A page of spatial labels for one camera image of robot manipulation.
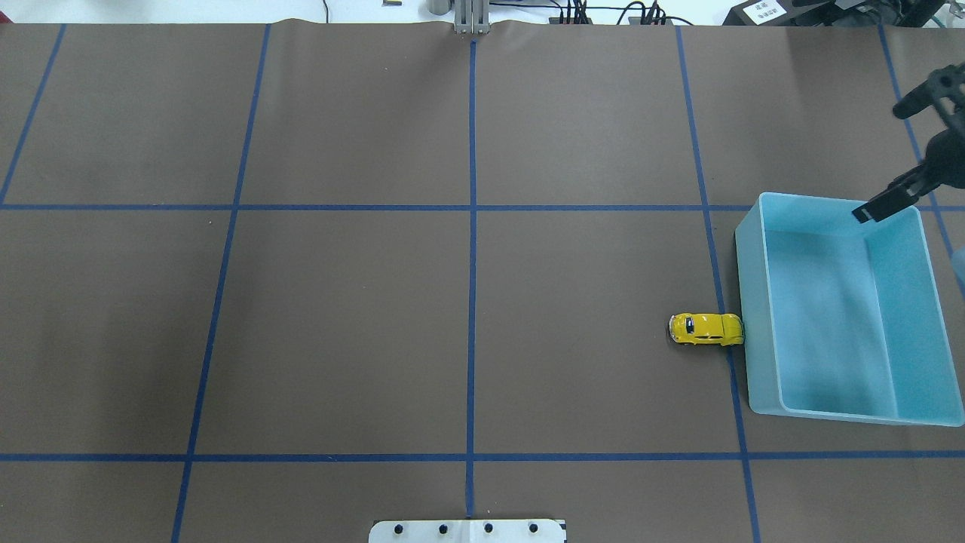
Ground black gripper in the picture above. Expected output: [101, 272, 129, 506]
[852, 64, 964, 223]

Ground yellow beetle toy car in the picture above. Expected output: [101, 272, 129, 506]
[666, 312, 745, 346]

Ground light blue plastic bin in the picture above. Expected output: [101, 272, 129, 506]
[734, 192, 963, 427]

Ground black box with white label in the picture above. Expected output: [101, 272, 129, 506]
[721, 1, 810, 27]

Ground white mounting plate with holes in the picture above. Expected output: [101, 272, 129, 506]
[368, 519, 568, 542]

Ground black cable bundle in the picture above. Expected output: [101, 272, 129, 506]
[547, 0, 694, 27]

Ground grey metal camera post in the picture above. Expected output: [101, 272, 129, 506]
[449, 0, 492, 35]

